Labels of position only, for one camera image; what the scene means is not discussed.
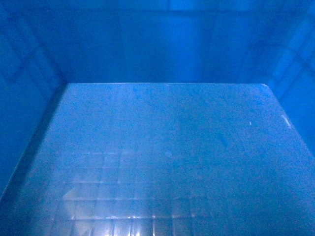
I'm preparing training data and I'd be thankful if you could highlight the large blue plastic crate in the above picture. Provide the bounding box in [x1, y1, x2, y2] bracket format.
[0, 0, 315, 236]

